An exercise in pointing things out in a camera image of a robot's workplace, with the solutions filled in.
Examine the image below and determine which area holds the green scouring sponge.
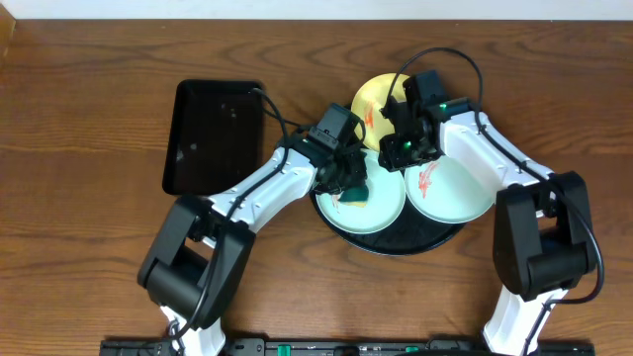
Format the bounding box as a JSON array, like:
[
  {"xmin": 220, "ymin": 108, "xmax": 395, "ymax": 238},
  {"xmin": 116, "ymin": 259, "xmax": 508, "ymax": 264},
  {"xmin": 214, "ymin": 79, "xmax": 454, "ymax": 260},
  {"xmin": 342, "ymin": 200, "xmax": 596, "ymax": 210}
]
[{"xmin": 338, "ymin": 185, "xmax": 369, "ymax": 207}]

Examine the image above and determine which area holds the light green plate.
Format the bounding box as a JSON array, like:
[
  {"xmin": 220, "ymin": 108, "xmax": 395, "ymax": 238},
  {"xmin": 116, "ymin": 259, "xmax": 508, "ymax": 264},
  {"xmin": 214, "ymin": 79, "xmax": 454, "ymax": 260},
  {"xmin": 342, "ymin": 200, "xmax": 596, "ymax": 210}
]
[{"xmin": 316, "ymin": 149, "xmax": 406, "ymax": 234}]

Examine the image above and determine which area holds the yellow plate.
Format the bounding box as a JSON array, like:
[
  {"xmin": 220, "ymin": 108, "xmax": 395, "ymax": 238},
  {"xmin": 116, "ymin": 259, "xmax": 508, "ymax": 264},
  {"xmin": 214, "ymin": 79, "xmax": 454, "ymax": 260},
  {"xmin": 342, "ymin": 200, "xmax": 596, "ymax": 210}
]
[{"xmin": 351, "ymin": 73, "xmax": 396, "ymax": 151}]

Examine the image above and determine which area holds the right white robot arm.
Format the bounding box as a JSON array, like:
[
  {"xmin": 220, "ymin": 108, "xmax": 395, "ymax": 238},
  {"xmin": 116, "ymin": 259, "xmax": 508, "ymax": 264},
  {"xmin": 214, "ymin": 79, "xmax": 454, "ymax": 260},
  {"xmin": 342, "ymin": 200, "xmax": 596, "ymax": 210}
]
[{"xmin": 379, "ymin": 97, "xmax": 604, "ymax": 355}]

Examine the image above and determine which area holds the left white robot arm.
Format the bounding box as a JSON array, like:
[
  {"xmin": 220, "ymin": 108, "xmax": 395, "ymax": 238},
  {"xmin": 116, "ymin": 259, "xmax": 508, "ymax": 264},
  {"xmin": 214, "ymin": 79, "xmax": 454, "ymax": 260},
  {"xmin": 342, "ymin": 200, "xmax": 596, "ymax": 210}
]
[{"xmin": 137, "ymin": 133, "xmax": 367, "ymax": 355}]

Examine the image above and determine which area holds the round black tray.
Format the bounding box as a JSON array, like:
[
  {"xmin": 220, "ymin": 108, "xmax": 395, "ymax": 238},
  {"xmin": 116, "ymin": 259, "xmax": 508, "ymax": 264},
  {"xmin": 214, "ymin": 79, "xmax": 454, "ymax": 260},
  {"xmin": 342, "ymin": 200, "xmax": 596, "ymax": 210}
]
[{"xmin": 311, "ymin": 193, "xmax": 464, "ymax": 256}]

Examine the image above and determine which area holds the black rectangular tray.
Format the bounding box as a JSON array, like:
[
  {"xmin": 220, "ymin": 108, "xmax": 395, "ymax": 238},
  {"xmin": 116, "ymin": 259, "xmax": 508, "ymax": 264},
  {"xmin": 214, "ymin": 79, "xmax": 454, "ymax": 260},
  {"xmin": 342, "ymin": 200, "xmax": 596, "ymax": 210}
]
[{"xmin": 162, "ymin": 79, "xmax": 264, "ymax": 196}]

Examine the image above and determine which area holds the light green plate stained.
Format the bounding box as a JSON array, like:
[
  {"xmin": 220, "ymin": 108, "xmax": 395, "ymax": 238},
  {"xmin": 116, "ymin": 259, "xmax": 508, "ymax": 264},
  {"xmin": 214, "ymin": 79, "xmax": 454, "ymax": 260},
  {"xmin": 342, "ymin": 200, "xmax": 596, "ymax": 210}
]
[{"xmin": 404, "ymin": 156, "xmax": 495, "ymax": 224}]

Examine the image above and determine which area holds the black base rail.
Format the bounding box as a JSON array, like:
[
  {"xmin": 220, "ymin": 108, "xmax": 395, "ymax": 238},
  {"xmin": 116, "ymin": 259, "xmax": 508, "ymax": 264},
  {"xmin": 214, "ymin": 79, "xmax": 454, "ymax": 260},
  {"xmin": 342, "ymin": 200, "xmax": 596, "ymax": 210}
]
[{"xmin": 98, "ymin": 337, "xmax": 596, "ymax": 356}]

